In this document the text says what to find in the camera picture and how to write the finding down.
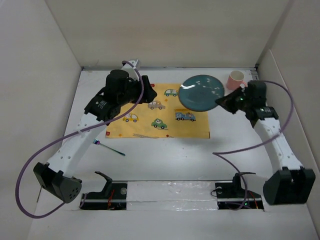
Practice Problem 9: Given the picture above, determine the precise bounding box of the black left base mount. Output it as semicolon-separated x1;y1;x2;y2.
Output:
79;171;128;211

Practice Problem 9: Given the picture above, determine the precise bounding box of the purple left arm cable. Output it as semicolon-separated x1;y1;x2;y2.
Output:
14;59;145;220

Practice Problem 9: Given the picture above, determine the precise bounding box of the yellow car-print cloth placemat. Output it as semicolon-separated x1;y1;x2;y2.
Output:
105;83;210;139

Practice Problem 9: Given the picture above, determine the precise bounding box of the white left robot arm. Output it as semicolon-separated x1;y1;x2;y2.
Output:
33;69;157;204

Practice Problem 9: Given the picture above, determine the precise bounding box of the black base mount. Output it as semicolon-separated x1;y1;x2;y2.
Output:
210;173;264;211
79;171;128;211

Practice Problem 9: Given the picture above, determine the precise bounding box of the iridescent purple fork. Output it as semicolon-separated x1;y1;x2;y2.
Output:
92;139;126;157

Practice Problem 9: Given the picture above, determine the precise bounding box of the pink ceramic mug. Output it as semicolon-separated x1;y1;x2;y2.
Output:
226;70;247;91

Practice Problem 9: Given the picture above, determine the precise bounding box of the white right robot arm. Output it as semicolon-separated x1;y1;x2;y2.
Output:
215;80;316;205

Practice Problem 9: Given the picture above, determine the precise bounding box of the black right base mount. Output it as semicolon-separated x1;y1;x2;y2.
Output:
210;173;264;211

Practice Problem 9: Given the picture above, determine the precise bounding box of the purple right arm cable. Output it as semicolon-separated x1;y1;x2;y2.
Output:
212;80;295;211

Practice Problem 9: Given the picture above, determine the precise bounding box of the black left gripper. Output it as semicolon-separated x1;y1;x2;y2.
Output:
117;75;156;107

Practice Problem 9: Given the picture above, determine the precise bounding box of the teal ceramic plate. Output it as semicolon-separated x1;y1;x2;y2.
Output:
178;74;225;112

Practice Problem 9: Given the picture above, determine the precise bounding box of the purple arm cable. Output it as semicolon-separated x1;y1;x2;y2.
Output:
212;80;295;211
14;59;145;220

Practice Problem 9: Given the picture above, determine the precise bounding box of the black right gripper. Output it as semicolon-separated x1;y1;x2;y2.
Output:
214;86;252;115

